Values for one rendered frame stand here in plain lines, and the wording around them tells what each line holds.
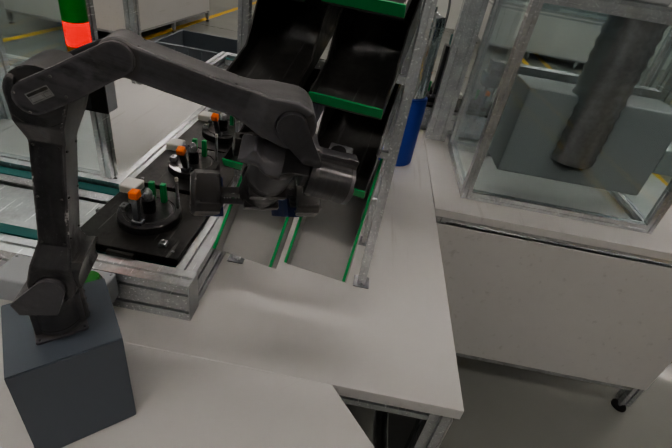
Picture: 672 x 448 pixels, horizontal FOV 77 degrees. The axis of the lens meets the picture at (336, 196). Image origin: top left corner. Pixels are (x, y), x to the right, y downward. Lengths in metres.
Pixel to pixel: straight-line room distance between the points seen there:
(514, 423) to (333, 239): 1.41
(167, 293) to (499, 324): 1.33
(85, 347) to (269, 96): 0.45
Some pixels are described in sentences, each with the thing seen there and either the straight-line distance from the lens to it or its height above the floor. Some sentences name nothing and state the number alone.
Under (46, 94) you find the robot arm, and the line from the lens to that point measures 0.50.
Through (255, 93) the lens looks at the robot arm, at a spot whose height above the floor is 1.44.
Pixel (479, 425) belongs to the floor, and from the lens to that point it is 2.04.
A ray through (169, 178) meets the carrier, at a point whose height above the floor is 0.97.
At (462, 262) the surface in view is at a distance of 1.63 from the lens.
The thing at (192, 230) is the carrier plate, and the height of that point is 0.97.
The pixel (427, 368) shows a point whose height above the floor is 0.86.
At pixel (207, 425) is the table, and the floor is 0.86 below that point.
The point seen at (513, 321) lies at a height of 0.41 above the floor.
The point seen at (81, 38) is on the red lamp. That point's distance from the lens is 1.10.
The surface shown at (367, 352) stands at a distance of 0.96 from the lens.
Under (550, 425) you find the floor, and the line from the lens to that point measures 2.20.
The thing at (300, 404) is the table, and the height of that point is 0.86.
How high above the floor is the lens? 1.60
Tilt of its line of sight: 32 degrees down
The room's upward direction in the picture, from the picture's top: 10 degrees clockwise
